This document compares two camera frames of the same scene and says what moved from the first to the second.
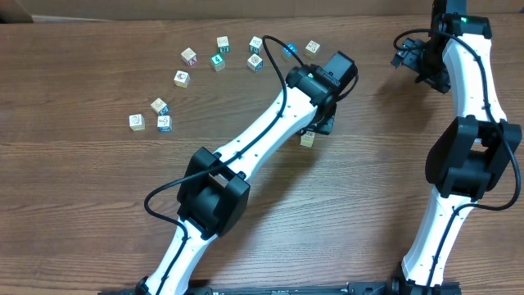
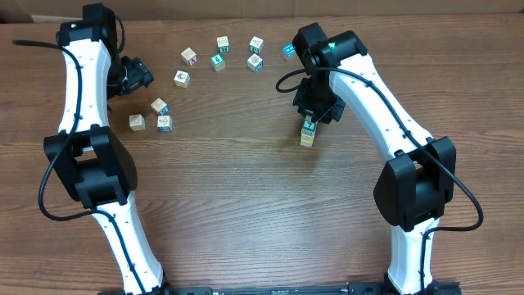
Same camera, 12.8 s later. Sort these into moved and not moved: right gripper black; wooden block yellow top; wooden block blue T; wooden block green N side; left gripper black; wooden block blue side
Moved: left gripper black; right gripper black
Not moved: wooden block green N side; wooden block yellow top; wooden block blue T; wooden block blue side
